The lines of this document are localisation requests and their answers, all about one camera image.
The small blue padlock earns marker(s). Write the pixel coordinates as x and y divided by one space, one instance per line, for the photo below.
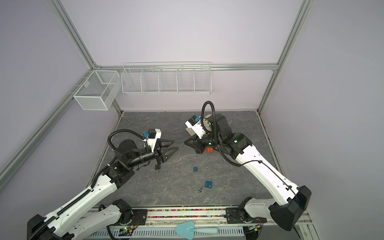
195 168

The teal trowel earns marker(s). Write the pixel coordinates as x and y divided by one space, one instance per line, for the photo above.
187 230

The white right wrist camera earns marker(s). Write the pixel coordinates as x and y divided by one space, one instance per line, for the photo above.
195 123

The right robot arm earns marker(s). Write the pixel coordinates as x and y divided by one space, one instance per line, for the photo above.
288 202

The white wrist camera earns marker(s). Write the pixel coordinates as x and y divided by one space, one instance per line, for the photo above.
195 123
151 137

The cream work glove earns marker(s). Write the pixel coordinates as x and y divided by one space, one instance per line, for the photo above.
190 131

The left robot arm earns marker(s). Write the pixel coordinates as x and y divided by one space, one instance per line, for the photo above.
132 151

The large blue padlock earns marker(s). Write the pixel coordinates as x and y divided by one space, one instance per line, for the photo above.
209 183

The white mesh box basket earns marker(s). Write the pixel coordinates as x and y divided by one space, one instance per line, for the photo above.
99 90

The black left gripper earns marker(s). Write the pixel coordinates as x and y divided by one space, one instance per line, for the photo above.
160 156

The white wire shelf basket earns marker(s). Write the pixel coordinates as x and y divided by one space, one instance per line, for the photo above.
167 78

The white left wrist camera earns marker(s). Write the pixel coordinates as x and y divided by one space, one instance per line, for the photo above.
151 137

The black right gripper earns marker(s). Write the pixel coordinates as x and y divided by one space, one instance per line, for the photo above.
197 142

